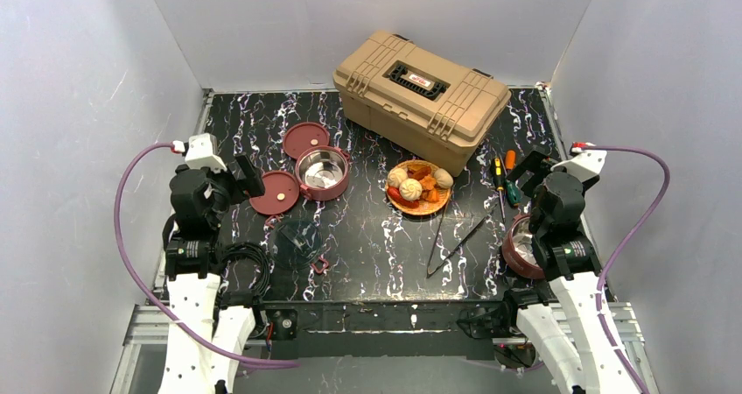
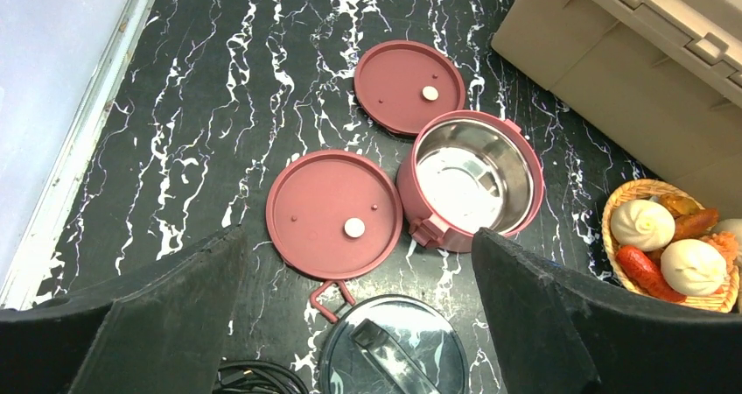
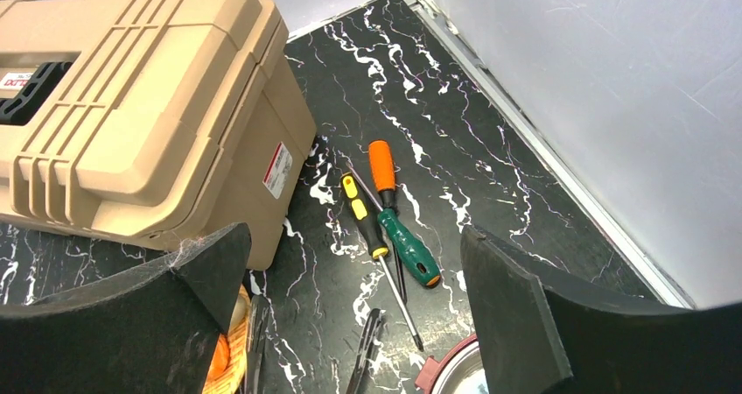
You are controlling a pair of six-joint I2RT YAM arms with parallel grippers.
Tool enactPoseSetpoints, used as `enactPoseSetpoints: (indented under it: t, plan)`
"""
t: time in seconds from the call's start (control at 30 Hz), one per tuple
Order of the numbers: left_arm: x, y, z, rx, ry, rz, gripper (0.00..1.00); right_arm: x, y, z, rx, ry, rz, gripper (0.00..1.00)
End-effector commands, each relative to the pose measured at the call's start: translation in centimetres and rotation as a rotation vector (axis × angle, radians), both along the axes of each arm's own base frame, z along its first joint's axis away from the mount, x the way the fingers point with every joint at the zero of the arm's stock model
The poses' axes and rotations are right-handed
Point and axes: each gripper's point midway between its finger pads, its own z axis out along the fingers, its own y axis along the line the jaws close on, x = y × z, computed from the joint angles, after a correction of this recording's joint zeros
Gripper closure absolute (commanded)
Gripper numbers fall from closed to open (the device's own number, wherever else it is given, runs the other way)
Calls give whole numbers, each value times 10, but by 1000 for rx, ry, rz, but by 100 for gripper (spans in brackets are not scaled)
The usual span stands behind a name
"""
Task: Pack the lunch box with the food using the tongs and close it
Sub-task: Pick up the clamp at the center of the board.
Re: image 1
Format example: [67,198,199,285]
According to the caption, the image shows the red steel lunch bowl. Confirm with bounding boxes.
[295,146,351,201]
[502,215,544,280]

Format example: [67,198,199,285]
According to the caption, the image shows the steamed bun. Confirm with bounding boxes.
[398,178,424,201]
[433,168,453,189]
[387,167,409,188]

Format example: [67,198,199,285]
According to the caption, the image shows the steamed bun front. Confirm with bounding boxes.
[398,178,424,201]

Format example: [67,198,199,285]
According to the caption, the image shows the red sausage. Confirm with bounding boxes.
[387,187,419,209]

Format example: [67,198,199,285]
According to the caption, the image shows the metal food tongs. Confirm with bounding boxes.
[426,204,497,278]

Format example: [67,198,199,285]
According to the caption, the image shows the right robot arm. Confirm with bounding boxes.
[507,144,649,393]

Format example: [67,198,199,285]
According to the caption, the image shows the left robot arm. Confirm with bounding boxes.
[159,154,270,393]

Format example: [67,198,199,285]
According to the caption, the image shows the red lunch box clip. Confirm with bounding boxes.
[311,255,330,275]

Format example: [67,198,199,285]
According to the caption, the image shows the orange green screwdriver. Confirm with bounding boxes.
[504,150,522,208]

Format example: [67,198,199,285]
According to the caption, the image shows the red round lid front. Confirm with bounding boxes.
[248,171,301,216]

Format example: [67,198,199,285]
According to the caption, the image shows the red round lid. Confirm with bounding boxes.
[283,122,330,159]
[248,171,301,216]

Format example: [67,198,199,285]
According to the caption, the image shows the red round lid rear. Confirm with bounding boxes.
[283,122,330,159]

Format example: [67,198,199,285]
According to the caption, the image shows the dark transparent round lid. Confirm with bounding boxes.
[269,220,323,271]

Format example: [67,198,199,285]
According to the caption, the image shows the fried chicken pieces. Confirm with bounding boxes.
[408,165,440,203]

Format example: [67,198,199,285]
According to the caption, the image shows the tan plastic toolbox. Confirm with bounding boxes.
[332,31,511,177]

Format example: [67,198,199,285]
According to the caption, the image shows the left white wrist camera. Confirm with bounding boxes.
[171,133,228,173]

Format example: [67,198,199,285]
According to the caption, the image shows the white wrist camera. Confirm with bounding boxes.
[171,133,228,173]
[550,142,607,183]

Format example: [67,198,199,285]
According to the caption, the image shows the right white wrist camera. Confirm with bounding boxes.
[550,142,607,183]

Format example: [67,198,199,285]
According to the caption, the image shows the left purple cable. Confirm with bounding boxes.
[113,142,300,371]

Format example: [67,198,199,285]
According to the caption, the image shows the purple cable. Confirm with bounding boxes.
[113,142,300,371]
[579,144,672,394]

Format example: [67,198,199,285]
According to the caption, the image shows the coiled black cable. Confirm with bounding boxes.
[215,241,272,298]

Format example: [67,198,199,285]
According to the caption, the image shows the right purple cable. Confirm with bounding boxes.
[579,144,672,394]

